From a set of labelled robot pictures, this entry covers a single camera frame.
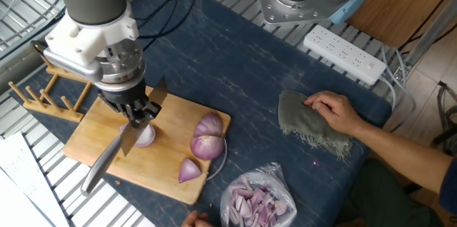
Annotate clear plastic bag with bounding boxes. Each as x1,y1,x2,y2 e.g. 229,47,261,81
219,162,298,227

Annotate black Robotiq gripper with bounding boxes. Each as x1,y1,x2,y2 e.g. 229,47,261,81
96,79,162,128

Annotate dark green trousers leg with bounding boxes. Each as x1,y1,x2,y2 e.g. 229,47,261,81
335,158,446,227

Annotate wooden peg rack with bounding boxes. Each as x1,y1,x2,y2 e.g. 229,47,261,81
7,44,94,123

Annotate person's left hand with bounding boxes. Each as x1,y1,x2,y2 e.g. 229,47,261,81
181,210,211,227

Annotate grey frayed cloth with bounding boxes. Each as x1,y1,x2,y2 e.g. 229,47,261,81
277,89,354,160

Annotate white printed paper sheet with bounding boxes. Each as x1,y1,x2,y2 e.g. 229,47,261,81
0,132,71,227

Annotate red onion chunk white face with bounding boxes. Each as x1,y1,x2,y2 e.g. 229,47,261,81
119,122,157,148

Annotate person's right hand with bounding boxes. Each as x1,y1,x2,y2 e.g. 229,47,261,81
303,90,363,137

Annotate white power strip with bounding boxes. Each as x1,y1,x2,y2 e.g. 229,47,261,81
303,24,388,86

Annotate red onion quarter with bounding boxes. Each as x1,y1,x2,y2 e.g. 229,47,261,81
193,111,224,138

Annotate sliced red onion pile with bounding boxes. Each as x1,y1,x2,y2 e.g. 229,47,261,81
228,175,288,227

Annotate red onion half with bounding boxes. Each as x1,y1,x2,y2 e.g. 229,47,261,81
189,135,226,161

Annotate small red onion wedge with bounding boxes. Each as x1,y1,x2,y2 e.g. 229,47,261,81
178,158,203,184

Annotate person's right forearm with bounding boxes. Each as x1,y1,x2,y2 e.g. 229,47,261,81
348,118,453,194

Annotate black looped straps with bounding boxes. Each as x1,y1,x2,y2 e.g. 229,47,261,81
432,80,457,146

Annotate grey power strip cable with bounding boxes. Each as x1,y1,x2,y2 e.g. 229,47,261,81
378,45,418,131

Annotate wooden cutting board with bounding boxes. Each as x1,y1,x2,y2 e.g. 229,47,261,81
62,84,232,206

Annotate dark blue marbled mat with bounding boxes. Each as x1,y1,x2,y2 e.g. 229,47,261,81
9,0,393,227

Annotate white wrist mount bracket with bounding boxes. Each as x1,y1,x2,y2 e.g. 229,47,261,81
42,4,140,84

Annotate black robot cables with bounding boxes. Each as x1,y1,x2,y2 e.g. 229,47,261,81
134,0,203,51

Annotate steel cleaver knife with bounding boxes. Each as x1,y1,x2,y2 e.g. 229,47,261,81
80,76,169,196

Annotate thin onion ring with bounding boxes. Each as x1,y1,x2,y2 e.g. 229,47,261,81
205,138,229,182

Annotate navy shirt sleeve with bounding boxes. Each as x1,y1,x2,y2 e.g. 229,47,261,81
438,158,457,216

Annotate aluminium frame post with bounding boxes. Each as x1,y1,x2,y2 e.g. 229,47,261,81
401,1,457,69

